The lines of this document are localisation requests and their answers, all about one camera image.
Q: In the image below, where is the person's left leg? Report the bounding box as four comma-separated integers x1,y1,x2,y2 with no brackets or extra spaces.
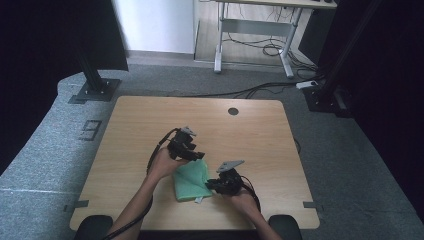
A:
73,214,115,240

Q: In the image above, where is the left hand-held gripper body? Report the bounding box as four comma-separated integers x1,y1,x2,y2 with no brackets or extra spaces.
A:
166,125,198,161

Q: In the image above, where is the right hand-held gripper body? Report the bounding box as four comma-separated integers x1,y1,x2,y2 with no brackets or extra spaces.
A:
215,159,246,196

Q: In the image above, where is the tangle of black cables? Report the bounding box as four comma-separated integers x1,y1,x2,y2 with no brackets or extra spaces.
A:
222,31,319,73

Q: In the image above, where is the person's left hand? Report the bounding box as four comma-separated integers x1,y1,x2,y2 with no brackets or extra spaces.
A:
147,147,190,181

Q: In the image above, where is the black computer case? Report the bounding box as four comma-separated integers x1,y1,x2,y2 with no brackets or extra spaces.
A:
297,7,335,65

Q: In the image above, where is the white power strip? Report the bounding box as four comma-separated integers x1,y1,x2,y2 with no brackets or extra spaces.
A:
295,80,320,90

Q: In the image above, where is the white metal desk frame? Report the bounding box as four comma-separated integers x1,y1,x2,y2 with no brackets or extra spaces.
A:
213,0,338,80

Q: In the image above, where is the green microfibre cloth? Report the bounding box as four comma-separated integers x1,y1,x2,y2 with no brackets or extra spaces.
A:
171,158,215,205

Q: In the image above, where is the short black floor tape strip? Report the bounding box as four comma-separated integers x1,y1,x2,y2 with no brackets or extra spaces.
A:
302,201,325,213
63,199,90,213

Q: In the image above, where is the long black floor cable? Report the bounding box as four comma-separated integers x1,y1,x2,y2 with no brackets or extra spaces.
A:
168,80,303,100

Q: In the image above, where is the person's right leg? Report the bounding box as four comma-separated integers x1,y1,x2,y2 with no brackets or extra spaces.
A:
268,214,304,240

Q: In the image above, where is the person's leg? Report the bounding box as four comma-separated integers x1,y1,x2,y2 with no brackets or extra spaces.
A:
268,214,304,240
73,214,115,240

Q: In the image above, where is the black curtain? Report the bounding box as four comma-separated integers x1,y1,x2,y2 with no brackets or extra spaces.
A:
0,0,130,176
316,0,424,213

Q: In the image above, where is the person's right hand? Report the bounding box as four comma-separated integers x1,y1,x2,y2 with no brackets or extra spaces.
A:
223,189,261,220

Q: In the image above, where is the black metal stand with base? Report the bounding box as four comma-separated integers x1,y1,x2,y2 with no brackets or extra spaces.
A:
302,0,383,118
68,49,122,105

